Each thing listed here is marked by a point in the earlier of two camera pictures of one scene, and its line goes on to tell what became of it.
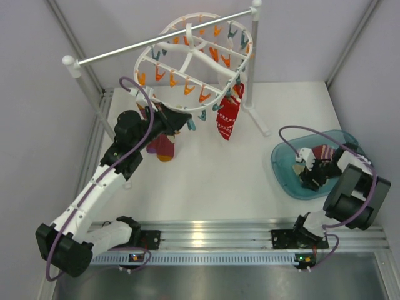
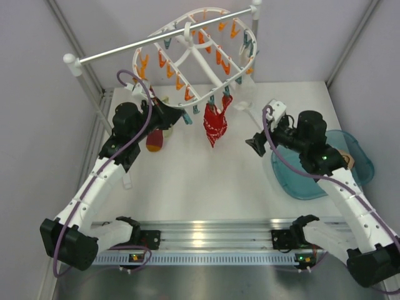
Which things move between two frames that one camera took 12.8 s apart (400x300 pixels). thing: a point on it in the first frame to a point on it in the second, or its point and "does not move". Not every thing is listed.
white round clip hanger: (193, 63) does not move
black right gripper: (307, 177) to (258, 142)
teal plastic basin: (288, 180) does not move
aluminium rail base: (245, 242) does not move
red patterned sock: (227, 110) to (215, 124)
